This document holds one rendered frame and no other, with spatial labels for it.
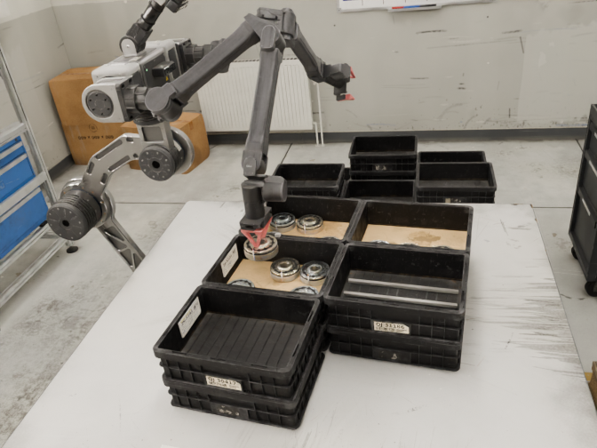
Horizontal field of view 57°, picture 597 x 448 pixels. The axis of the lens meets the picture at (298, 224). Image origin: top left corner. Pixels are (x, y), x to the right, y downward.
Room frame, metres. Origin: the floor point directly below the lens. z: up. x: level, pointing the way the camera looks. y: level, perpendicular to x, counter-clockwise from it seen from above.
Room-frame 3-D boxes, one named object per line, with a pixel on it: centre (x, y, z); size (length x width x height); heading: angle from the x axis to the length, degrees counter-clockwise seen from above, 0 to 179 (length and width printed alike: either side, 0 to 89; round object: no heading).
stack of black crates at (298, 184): (2.78, -0.08, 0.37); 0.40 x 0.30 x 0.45; 75
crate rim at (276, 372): (1.19, 0.20, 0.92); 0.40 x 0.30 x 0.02; 69
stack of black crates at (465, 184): (2.58, -0.85, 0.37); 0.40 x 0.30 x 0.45; 75
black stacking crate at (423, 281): (1.33, -0.28, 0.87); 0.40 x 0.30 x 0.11; 69
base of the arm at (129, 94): (1.69, 0.45, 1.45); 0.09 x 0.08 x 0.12; 165
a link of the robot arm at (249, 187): (1.41, 0.12, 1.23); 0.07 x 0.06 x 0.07; 74
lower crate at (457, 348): (1.33, -0.28, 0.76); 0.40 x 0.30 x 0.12; 69
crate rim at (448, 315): (1.33, -0.28, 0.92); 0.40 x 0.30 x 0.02; 69
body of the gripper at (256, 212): (1.41, 0.12, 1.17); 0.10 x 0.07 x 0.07; 158
